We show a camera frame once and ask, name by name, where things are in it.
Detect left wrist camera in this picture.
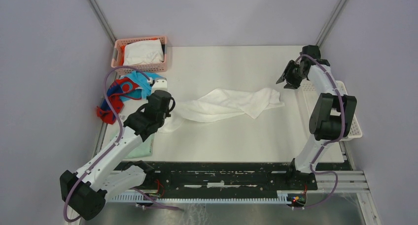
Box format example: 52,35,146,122
150,78,168,93

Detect red and blue towel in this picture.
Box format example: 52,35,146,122
96,80,124,125

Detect aluminium frame rails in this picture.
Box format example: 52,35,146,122
64,170,382,225

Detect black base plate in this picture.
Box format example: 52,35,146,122
138,161,318,199

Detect white plastic basket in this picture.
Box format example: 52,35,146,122
296,80,363,141

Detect mint green towel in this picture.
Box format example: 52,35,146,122
125,134,155,160

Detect pink plastic basket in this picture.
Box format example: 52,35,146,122
110,36,168,73

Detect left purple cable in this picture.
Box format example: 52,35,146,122
63,66,183,223

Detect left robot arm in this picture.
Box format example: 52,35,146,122
60,90,175,223

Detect white towel in basket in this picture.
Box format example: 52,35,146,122
123,39,164,66

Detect white slotted cable duct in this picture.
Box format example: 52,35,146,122
106,191,291,205

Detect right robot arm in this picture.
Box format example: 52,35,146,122
276,45,357,190

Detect white towel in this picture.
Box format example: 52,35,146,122
158,88,285,133
123,39,164,66

